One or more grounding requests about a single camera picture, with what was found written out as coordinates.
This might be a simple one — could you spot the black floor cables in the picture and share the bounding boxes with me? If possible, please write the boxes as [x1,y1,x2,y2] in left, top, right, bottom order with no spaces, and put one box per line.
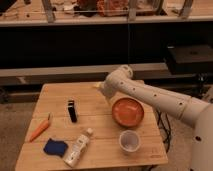
[153,108,174,154]

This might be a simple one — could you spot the orange toy carrot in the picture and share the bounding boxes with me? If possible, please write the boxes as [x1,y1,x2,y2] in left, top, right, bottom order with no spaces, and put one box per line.
[29,115,51,142]

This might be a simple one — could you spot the white plastic bottle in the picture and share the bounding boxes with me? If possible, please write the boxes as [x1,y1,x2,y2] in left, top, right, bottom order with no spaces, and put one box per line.
[64,128,93,168]

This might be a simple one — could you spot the clear plastic cup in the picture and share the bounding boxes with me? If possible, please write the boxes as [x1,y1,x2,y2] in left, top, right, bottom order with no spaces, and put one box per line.
[119,130,141,154]

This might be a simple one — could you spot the black box on shelf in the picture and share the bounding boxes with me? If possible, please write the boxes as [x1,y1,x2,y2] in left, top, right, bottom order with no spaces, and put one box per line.
[165,45,213,74]

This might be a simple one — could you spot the black upright eraser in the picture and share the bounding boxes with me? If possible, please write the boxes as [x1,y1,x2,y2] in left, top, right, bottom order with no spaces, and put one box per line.
[68,100,77,123]

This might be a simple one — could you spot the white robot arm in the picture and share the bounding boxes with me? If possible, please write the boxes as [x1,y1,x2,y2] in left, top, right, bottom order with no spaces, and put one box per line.
[97,65,213,171]

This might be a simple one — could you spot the orange clutter on shelf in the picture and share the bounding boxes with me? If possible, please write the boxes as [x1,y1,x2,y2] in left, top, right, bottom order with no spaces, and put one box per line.
[77,0,128,16]

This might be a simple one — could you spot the blue sponge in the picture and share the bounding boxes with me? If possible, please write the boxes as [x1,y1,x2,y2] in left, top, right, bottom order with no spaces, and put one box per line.
[43,139,68,157]

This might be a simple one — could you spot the orange round plate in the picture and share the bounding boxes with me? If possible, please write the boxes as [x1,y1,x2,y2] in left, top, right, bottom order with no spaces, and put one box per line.
[112,98,144,127]

